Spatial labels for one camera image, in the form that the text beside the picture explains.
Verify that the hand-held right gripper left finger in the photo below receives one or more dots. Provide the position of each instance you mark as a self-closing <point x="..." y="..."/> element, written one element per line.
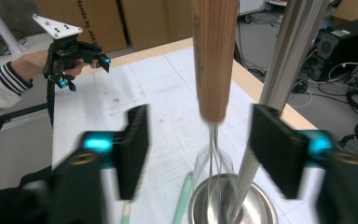
<point x="132" y="149"/>

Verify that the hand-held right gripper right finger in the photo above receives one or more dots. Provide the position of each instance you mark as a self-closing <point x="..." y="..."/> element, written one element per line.
<point x="276" y="149"/>

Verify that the steel utensil stand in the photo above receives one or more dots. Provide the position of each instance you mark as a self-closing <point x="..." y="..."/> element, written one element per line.
<point x="292" y="46"/>

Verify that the cardboard box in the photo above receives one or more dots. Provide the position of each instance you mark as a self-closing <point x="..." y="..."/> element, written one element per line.
<point x="158" y="21"/>
<point x="105" y="18"/>
<point x="357" y="9"/>

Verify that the white grid mat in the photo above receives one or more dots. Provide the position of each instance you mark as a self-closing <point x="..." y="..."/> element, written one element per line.
<point x="167" y="93"/>

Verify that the black computer tower green label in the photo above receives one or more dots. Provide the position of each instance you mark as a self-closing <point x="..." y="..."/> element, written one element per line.
<point x="338" y="46"/>

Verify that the white cabinet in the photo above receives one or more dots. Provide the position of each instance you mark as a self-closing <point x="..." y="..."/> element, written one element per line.
<point x="251" y="6"/>

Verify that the black metal frame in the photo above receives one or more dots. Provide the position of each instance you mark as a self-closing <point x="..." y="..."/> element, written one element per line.
<point x="12" y="117"/>

